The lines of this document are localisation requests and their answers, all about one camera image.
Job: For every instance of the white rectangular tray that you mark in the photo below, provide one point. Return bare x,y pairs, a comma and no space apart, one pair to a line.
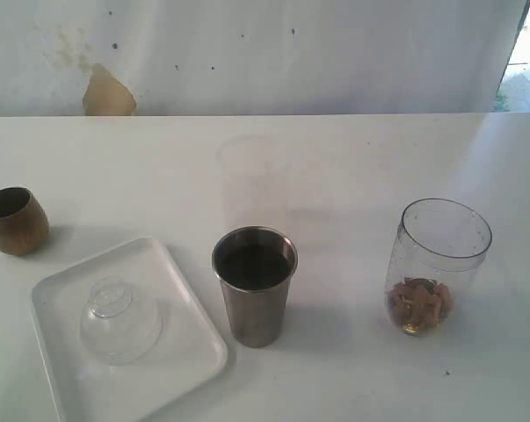
188,353

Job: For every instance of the brown wooden cup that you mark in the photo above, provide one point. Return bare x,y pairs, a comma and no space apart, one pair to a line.
24,226

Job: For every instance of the stainless steel tumbler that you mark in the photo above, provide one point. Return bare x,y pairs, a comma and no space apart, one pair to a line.
255,265

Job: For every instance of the clear plastic shaker cup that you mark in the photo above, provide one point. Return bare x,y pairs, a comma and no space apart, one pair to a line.
439,240

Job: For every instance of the clear dome strainer lid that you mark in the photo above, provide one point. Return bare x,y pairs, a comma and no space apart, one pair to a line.
119,322

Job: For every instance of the frosted translucent plastic cup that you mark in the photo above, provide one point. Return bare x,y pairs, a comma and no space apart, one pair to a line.
254,172

